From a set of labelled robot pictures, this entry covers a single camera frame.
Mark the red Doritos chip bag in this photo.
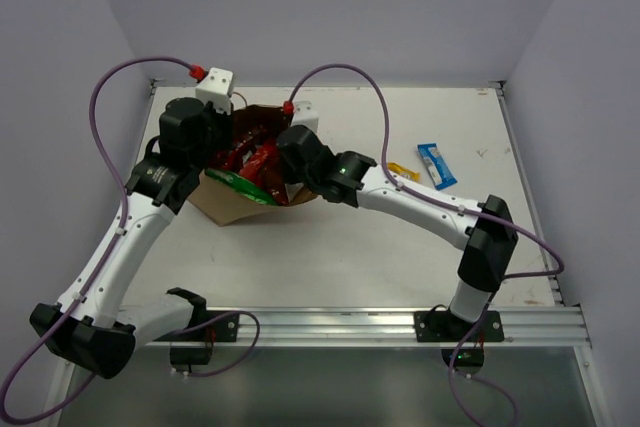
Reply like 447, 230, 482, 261
238, 138, 291, 206

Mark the brown paper bag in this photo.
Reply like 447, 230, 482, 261
189, 103, 316, 226

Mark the yellow M&M's candy packet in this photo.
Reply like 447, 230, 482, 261
387, 162, 420, 182

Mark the blue snack bar wrapper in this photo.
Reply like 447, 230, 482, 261
417, 143, 457, 191

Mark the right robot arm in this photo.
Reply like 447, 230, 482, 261
276, 125, 518, 340

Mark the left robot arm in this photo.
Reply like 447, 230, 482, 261
29, 97, 234, 379

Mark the red patterned snack bag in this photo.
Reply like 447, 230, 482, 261
210, 128, 265, 172

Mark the green snack bag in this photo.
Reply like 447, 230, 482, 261
205, 169, 277, 206

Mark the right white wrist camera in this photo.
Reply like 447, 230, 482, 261
283, 101, 319, 133

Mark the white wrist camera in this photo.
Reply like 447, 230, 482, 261
283, 101, 319, 133
189, 65, 235, 115

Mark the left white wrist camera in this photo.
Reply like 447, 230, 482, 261
189, 65, 235, 115

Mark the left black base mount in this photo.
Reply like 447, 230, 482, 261
155, 310, 247, 379

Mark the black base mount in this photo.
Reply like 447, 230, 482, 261
413, 304, 506, 376
155, 310, 247, 379

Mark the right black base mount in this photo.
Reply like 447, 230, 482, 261
413, 304, 506, 376

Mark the aluminium front rail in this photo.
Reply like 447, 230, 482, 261
116, 305, 590, 348

